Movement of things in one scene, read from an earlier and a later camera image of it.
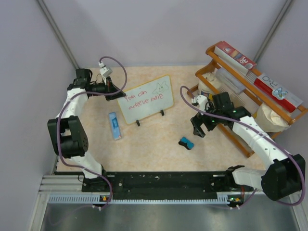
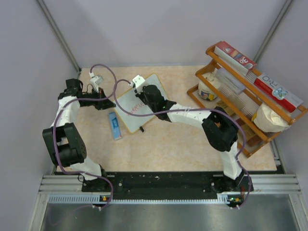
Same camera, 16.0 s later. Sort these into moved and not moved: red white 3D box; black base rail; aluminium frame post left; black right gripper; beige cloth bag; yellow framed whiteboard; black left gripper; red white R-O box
Moved: yellow framed whiteboard; black left gripper; black right gripper
Not moved: red white 3D box; aluminium frame post left; red white R-O box; black base rail; beige cloth bag
